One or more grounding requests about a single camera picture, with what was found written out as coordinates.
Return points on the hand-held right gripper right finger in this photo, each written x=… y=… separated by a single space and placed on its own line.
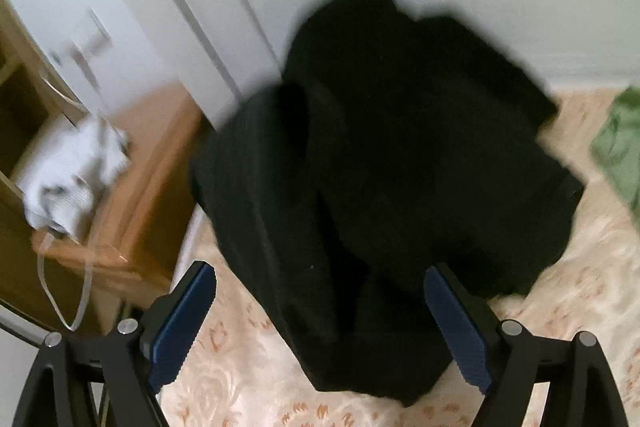
x=457 y=327

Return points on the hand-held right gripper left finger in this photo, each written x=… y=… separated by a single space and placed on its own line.
x=182 y=327

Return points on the light blue fleece sweater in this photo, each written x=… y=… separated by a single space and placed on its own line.
x=65 y=177

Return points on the black knit sweater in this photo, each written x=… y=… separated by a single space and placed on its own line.
x=425 y=132

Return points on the beige floral mattress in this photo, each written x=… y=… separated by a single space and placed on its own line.
x=575 y=307

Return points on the wooden nightstand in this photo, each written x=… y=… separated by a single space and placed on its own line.
x=145 y=187

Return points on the green shirt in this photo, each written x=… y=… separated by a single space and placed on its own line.
x=620 y=147

